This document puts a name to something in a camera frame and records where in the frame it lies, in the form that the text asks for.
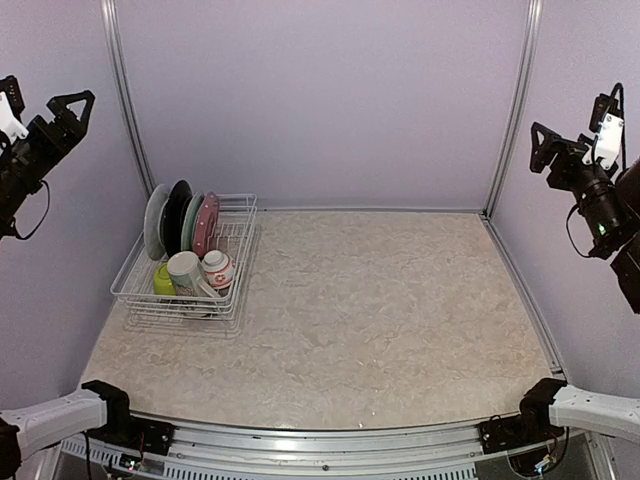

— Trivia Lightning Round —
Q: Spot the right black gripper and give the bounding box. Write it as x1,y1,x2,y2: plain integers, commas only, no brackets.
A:
530,120,629,250

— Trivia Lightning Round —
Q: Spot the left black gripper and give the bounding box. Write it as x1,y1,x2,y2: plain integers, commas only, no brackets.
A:
0,89,95,225

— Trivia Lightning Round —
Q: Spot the red floral plate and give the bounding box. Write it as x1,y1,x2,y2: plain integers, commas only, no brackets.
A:
143,184,169,261

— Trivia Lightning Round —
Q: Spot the black striped plate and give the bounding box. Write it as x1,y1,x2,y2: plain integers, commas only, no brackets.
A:
161,179,192,257

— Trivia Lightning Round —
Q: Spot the light teal plate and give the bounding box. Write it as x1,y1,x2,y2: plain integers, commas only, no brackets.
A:
180,191,204,251

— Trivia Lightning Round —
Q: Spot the pink polka dot dish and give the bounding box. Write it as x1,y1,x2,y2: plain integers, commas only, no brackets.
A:
192,192,220,258

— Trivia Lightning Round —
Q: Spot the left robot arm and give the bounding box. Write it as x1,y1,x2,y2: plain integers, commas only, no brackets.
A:
1,76,140,479

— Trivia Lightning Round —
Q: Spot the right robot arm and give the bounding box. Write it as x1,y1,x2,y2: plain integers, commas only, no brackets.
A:
511,115,639,444

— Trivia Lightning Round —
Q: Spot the white patterned mug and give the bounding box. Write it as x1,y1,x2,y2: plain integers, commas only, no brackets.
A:
167,251,220,299

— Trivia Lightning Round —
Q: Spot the green cup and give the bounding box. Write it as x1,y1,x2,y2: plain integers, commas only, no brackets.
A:
153,263,175,296

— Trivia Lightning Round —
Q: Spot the red white patterned bowl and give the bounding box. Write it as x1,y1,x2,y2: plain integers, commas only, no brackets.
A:
201,250,236,291

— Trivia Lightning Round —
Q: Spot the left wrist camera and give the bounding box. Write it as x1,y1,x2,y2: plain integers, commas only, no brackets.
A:
1,75,29,150

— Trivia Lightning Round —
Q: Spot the left aluminium corner post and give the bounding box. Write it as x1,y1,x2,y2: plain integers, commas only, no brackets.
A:
100,0,156,198

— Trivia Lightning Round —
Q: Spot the aluminium corner post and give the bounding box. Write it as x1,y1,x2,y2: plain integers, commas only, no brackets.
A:
483,0,544,222
100,0,156,198

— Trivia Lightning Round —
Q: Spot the right aluminium corner post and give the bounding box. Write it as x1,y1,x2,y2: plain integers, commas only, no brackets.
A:
483,0,544,222

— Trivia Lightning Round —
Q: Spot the white wire dish rack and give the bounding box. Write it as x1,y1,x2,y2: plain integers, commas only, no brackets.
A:
110,193,259,338

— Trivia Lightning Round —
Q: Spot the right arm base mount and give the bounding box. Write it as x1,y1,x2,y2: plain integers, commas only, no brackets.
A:
477,415,565,455

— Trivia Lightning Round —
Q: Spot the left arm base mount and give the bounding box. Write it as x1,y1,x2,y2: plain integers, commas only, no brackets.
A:
88,416,175,456

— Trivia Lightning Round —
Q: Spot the aluminium front rail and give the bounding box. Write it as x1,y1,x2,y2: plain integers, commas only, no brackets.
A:
49,397,616,480

